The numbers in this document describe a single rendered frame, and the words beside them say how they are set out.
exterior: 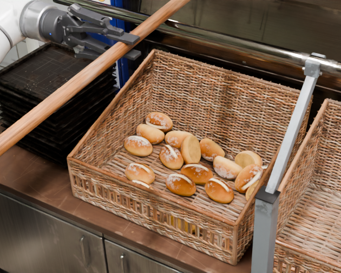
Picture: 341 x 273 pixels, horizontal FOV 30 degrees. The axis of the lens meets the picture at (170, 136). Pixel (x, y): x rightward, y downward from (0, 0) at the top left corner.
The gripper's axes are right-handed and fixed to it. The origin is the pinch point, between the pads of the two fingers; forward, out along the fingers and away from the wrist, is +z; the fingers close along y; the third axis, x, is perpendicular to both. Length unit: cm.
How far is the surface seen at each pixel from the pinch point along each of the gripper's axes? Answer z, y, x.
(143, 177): -11, 57, -18
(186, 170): 0, 56, -26
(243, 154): 12, 55, -40
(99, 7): -19.1, 2.7, -16.8
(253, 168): 18, 53, -33
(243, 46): 21.1, 3.1, -16.4
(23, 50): -88, 53, -54
